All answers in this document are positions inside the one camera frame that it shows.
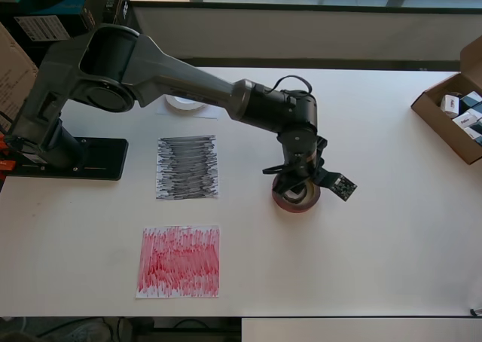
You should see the red tape roll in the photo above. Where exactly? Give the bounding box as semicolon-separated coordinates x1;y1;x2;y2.
271;176;322;215

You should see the small navy carton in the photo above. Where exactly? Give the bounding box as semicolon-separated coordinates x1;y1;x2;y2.
459;91;482;111

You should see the black carton white lettering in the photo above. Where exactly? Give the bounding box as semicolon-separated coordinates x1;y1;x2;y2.
81;0;131;29

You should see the red scribbled paper sheet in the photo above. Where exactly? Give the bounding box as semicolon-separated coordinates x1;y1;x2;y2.
135;224;221;300

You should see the plain white paper sheet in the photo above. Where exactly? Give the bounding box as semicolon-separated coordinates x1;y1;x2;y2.
156;100;220;121

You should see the black scribbled paper sheet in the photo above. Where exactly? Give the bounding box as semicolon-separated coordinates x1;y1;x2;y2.
155;133;220;202

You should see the open cardboard box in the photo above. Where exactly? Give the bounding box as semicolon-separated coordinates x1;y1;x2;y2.
410;35;482;166

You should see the black box white label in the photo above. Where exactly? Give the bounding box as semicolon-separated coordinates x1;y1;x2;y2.
14;15;72;42

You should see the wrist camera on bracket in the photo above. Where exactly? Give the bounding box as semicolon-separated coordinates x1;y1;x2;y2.
314;168;358;203

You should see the Huntkey cardboard box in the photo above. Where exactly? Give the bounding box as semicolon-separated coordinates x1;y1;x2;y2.
0;20;41;132

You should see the small white printed carton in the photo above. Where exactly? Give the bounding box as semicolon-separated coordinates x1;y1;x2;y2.
441;94;462;118
463;125;482;146
451;108;481;129

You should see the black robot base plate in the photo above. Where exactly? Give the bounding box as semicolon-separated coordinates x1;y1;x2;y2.
11;136;129;182

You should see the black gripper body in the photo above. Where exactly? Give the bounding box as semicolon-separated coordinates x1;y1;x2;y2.
262;136;328;192

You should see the white tape roll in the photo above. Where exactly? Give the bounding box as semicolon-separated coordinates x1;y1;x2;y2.
164;95;208;114

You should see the white panel below table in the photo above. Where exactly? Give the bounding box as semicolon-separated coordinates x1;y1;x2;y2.
240;317;482;342

